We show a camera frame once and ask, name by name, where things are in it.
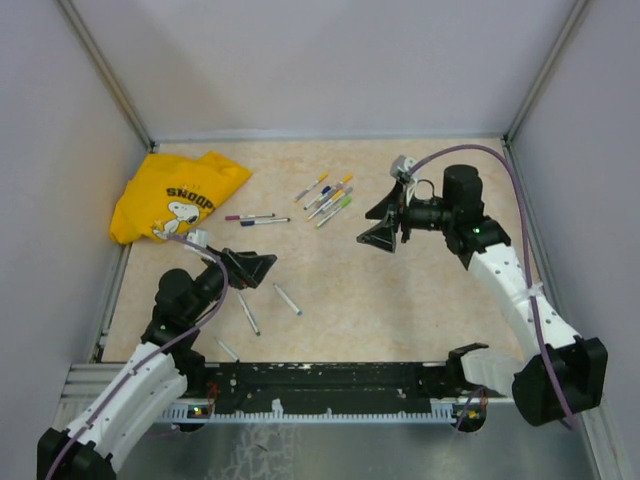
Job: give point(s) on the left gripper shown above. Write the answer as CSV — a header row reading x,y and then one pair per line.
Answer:
x,y
246,269

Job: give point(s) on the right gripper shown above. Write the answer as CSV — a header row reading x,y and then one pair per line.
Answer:
x,y
383,234

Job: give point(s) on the black capped pen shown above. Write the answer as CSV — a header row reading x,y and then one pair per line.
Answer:
x,y
227,349

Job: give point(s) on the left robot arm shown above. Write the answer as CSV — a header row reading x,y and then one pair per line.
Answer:
x,y
163,367

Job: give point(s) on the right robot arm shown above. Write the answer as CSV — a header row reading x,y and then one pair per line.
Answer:
x,y
486,252

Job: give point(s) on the light green capped pen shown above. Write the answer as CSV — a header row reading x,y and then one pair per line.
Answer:
x,y
343,204

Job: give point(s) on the grey capped pen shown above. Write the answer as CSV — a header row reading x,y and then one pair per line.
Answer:
x,y
336,197

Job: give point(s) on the dark blue capped pen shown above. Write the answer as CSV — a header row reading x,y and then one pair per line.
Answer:
x,y
264,221

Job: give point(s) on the yellow capped pen middle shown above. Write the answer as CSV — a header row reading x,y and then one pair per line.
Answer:
x,y
316,212

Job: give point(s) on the magenta capped pen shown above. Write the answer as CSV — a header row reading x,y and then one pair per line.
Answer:
x,y
242,217

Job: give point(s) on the navy capped pen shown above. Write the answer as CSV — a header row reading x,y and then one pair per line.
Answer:
x,y
320,195

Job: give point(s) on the yellow Snoopy t-shirt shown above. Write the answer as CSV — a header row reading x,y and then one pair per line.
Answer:
x,y
170,194

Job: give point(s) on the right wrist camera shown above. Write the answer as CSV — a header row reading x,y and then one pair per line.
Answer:
x,y
401,166

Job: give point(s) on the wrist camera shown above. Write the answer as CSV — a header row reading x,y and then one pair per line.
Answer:
x,y
198,237
401,166

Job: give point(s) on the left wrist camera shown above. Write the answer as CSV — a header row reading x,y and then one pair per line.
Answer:
x,y
198,237

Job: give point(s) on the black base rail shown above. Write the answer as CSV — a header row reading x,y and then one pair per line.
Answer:
x,y
231,399

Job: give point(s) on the aluminium frame rail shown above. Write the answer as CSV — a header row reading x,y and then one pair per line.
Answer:
x,y
435,380

